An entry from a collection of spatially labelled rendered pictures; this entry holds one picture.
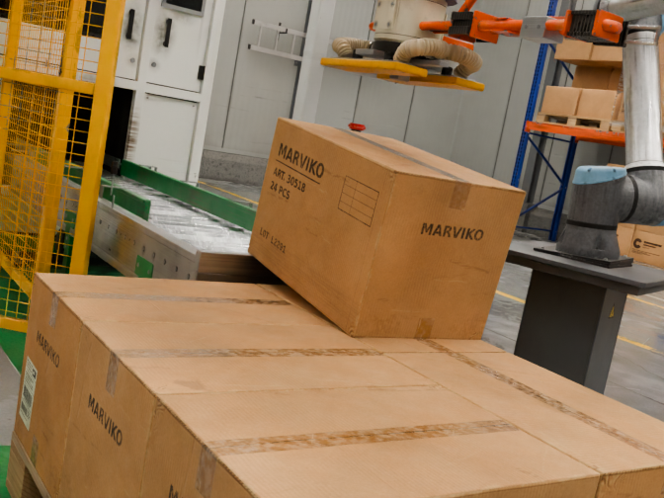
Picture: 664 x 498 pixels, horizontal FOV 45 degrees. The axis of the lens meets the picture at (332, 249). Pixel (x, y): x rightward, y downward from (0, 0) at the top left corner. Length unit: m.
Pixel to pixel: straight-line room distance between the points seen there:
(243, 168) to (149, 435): 10.80
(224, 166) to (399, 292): 10.11
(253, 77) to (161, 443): 11.02
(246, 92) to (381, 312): 10.36
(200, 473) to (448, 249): 0.96
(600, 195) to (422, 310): 0.81
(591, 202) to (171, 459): 1.64
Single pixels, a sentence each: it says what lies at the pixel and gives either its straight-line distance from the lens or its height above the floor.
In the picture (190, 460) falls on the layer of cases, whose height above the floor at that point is 0.50.
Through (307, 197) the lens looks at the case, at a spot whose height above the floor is 0.82.
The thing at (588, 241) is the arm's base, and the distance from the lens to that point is 2.53.
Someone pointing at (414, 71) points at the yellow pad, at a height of 1.17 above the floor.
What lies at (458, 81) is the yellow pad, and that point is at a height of 1.17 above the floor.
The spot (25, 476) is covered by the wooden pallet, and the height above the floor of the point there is 0.09.
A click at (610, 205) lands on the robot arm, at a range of 2.55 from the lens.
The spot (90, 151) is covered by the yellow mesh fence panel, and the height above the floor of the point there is 0.78.
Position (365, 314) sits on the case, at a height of 0.60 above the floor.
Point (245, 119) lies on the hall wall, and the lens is 12.15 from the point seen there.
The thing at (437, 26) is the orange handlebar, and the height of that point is 1.29.
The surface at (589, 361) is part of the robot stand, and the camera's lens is 2.52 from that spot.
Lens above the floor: 1.00
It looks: 8 degrees down
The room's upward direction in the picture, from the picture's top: 10 degrees clockwise
